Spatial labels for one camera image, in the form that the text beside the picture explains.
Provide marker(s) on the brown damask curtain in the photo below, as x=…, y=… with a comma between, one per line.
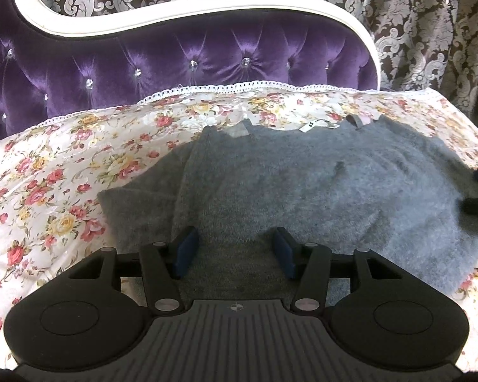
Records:
x=422, y=28

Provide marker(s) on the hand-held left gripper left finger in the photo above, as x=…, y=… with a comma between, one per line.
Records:
x=185, y=252

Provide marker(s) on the grey argyle sweater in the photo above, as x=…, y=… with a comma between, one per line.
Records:
x=302, y=191

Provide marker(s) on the purple tufted headboard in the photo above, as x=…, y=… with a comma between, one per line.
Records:
x=143, y=59

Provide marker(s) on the floral bedspread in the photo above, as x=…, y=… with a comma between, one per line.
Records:
x=44, y=167

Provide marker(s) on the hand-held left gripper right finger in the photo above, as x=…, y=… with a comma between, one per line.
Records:
x=286, y=252

